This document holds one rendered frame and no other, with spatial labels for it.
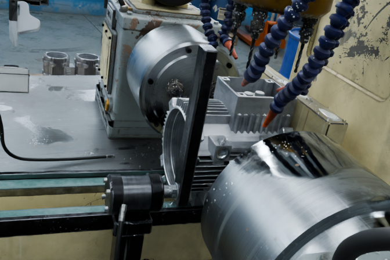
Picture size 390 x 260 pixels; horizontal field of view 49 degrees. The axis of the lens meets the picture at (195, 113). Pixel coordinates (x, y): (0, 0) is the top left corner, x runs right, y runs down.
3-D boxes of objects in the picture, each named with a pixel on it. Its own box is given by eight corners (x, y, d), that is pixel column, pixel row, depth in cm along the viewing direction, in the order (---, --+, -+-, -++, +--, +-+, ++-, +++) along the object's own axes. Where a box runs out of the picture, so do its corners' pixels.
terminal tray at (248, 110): (263, 111, 89) (271, 78, 87) (288, 134, 80) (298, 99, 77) (209, 109, 85) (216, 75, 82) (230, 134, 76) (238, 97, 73)
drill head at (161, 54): (191, 92, 138) (205, 14, 128) (235, 148, 107) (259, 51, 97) (112, 89, 129) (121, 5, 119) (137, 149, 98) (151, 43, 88)
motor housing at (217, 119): (239, 163, 99) (258, 86, 91) (279, 215, 83) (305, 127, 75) (155, 165, 92) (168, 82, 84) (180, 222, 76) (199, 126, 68)
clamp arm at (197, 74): (186, 195, 70) (215, 44, 60) (191, 206, 68) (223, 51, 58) (165, 196, 69) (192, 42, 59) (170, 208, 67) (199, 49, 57)
